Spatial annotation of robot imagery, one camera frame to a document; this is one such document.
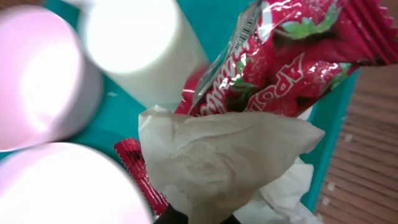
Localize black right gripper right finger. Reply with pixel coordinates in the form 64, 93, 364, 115
220, 215, 241, 224

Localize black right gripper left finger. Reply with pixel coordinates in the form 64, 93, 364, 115
154, 204, 188, 224

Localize white napkin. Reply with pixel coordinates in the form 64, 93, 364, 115
139, 106, 324, 223

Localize large pink plate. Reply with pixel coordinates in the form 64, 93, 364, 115
1, 142, 154, 224

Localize red snack wrapper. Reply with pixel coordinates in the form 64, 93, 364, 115
115, 0, 397, 214

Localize white plastic cup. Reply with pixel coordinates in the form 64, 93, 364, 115
78, 0, 208, 111

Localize teal plastic tray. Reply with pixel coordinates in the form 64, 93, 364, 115
0, 0, 361, 214

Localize pink bowl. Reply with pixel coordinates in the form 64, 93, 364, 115
1, 5, 103, 152

